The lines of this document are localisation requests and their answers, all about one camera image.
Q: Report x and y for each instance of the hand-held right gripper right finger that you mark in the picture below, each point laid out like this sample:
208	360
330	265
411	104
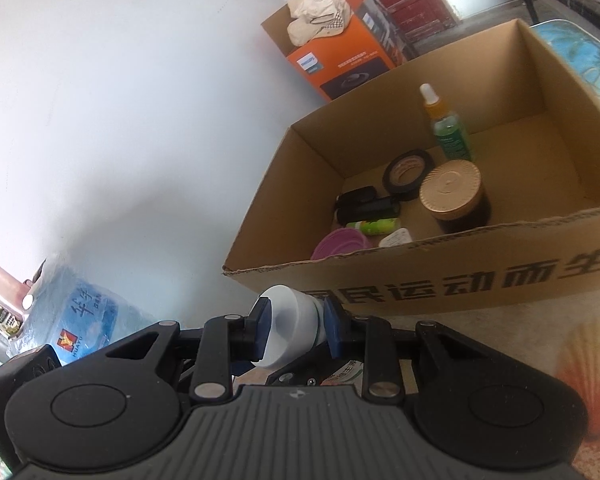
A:
332	330

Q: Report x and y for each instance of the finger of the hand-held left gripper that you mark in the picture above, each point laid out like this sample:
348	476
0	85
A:
300	372

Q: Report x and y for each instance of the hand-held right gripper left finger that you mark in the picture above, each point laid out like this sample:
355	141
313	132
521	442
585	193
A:
262	325

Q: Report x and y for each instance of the white pill bottle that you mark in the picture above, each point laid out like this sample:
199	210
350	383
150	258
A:
295	325

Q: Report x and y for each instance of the purple tape roll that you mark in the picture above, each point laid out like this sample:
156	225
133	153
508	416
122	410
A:
340	242

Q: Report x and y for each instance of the white charger plug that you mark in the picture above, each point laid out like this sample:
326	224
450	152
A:
395	237

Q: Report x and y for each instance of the small green tube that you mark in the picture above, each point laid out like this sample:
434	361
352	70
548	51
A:
375	226

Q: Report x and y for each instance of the long black tube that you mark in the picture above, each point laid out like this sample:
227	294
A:
375	208

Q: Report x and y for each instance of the short black tube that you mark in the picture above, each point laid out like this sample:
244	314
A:
355	197

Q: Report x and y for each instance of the brown cardboard box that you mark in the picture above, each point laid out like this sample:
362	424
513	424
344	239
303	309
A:
305	175

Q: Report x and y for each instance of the black tape roll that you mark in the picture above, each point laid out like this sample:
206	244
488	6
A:
390	182

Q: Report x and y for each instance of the dark jar with gold lid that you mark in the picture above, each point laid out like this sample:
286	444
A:
450	185

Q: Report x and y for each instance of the green dropper bottle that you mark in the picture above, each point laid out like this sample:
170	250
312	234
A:
450	135

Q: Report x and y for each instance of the blue water bottle pack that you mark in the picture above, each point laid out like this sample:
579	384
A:
80	310

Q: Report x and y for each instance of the pink bottle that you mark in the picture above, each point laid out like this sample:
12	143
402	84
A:
0	280

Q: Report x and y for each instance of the orange product box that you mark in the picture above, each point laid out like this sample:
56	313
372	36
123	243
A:
330	70

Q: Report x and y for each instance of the beige crumpled cloth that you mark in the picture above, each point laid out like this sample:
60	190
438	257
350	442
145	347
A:
315	15

